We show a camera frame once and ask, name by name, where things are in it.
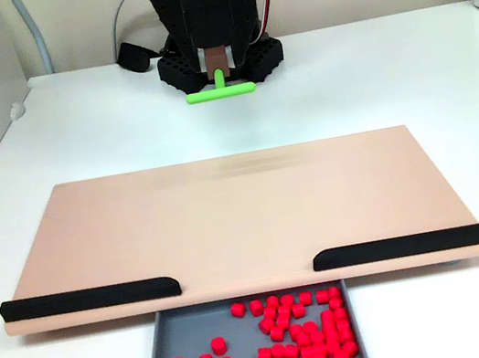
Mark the green T-shaped pusher tool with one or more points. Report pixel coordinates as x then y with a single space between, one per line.
220 93

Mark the small white bumper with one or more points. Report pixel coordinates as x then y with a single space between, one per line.
16 111

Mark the pink flat board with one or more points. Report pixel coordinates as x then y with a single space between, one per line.
246 215

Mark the black foam barrier strip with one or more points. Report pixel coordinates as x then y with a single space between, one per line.
89 299
400 247

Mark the grey rectangular tray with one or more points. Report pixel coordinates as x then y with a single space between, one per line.
188 336

